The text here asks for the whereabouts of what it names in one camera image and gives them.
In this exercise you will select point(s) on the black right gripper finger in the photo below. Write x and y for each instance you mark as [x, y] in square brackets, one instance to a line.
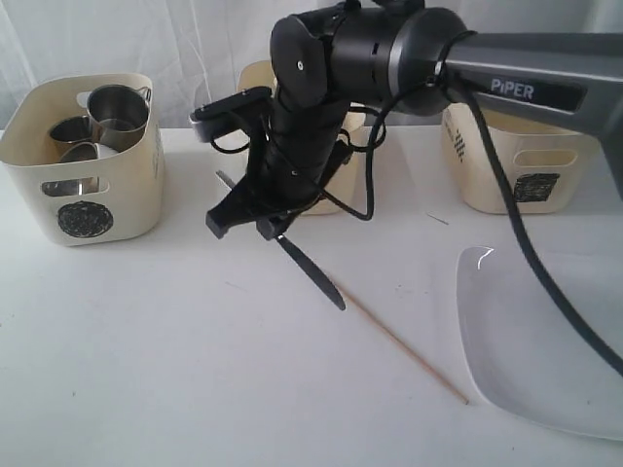
[235, 209]
[274, 220]

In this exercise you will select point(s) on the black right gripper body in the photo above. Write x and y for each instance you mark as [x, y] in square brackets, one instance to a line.
[284, 177]

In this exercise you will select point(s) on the stainless steel knife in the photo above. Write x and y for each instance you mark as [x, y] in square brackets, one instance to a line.
[305, 263]

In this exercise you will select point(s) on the brown wooden chopstick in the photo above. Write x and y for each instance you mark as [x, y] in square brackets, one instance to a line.
[376, 322]

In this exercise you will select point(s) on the stainless steel mug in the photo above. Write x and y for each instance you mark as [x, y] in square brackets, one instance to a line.
[70, 132]
[118, 115]

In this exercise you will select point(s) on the stainless steel bowl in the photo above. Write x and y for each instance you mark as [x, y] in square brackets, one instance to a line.
[81, 152]

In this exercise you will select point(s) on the white square plate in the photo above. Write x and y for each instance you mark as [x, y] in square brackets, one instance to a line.
[523, 356]

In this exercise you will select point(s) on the white ceramic bowl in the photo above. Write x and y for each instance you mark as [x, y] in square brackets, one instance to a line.
[105, 152]

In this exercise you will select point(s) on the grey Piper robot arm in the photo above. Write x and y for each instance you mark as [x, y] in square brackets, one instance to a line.
[412, 59]

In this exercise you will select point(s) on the cream bin with black triangle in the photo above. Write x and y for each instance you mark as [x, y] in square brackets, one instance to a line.
[343, 183]

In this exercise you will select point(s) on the cream bin with black circle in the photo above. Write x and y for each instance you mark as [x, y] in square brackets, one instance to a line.
[80, 203]

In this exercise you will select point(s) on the white curtain backdrop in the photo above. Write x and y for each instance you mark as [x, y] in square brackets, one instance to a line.
[193, 51]

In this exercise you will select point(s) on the cream bin with black square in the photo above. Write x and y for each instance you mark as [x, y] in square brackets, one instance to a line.
[543, 164]

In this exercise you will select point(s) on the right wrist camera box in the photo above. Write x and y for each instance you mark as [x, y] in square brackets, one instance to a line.
[241, 111]

